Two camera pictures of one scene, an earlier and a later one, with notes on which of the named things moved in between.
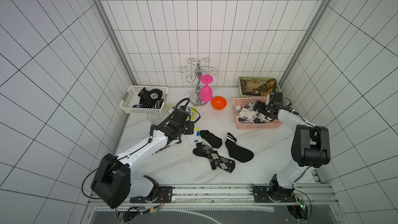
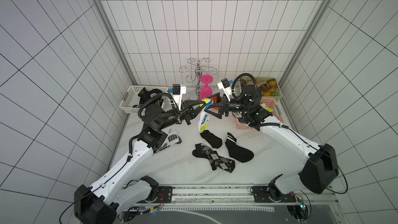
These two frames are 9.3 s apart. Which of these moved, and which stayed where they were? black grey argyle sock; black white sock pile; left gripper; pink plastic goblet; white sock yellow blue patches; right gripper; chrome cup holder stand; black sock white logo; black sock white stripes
Moved: white sock yellow blue patches; right gripper; left gripper
Stayed: black sock white stripes; pink plastic goblet; black grey argyle sock; black sock white logo; black white sock pile; chrome cup holder stand
